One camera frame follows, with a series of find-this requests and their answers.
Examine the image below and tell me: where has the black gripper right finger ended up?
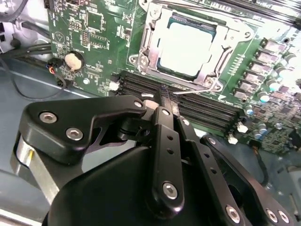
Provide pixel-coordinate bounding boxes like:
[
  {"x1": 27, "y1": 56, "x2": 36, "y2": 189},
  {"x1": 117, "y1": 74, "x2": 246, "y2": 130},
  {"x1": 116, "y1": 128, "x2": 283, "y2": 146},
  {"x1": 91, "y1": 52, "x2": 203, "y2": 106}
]
[{"x1": 167, "y1": 93, "x2": 296, "y2": 226}]

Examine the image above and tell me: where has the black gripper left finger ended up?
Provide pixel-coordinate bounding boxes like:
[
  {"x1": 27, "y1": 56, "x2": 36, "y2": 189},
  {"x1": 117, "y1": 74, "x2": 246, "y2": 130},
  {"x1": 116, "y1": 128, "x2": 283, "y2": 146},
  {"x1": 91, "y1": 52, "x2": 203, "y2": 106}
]
[{"x1": 20, "y1": 87, "x2": 185, "y2": 211}]

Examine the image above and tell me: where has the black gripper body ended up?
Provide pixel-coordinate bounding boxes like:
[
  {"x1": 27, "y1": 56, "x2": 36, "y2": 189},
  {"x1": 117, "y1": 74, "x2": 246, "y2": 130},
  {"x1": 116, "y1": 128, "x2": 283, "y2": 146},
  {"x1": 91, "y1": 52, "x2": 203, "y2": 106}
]
[{"x1": 47, "y1": 147, "x2": 266, "y2": 226}]

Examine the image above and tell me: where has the silver CPU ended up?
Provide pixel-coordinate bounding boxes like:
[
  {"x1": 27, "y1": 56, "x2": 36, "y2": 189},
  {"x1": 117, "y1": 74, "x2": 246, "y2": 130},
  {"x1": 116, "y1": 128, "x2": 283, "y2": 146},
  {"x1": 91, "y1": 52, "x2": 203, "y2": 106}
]
[{"x1": 156, "y1": 16, "x2": 218, "y2": 78}]

